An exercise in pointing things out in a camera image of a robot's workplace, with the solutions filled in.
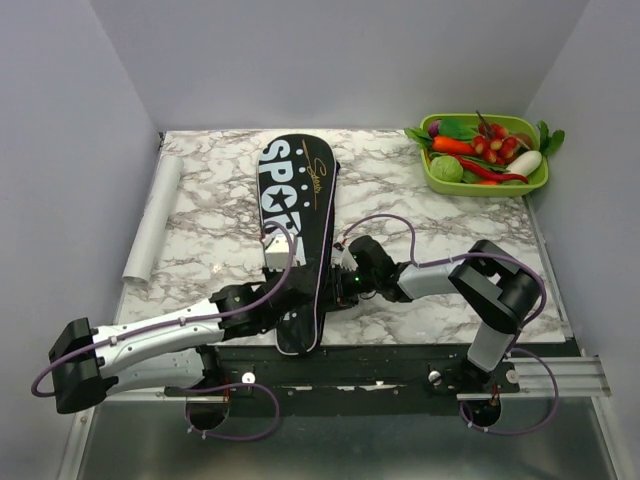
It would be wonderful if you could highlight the black sport racket bag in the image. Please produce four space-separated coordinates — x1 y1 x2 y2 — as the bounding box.
256 133 339 356

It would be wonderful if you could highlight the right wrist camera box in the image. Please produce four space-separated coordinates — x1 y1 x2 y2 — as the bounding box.
331 242 357 271

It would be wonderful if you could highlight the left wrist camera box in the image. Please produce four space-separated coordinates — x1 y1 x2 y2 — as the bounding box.
263 232 297 272

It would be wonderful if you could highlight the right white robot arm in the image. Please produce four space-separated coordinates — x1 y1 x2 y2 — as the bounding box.
321 236 547 392

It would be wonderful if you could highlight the white shuttlecock tube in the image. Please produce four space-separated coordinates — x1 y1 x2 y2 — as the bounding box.
122 156 184 284

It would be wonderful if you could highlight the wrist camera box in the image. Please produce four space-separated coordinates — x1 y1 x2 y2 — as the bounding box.
331 242 357 271
263 232 297 272

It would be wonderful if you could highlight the green toy cabbage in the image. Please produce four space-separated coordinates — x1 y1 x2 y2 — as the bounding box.
430 155 464 183

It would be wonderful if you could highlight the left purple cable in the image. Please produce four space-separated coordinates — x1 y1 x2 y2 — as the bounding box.
31 222 296 442

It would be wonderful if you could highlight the purple toy onion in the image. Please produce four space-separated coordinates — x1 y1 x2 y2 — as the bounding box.
427 119 441 138

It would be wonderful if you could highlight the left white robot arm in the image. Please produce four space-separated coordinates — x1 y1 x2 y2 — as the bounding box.
48 266 324 414

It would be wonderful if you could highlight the orange toy carrot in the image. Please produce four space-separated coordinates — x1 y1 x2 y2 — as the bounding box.
432 135 476 156

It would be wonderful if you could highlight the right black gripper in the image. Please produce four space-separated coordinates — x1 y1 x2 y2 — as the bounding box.
312 263 379 313

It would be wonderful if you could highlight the green toy leaf outside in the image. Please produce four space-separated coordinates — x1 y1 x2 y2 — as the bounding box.
536 120 565 157

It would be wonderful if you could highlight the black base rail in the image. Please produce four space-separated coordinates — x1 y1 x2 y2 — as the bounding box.
194 345 520 417

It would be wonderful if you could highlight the red toy chili pepper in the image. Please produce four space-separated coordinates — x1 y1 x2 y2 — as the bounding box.
454 155 529 184

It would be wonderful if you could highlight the green plastic basket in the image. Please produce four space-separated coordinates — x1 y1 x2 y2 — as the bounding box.
405 113 549 197

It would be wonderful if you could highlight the white toy radish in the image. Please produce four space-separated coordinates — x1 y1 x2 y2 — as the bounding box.
506 150 543 177

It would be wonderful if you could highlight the red toy cherry bunch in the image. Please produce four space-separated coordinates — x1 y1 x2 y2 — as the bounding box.
471 112 521 166

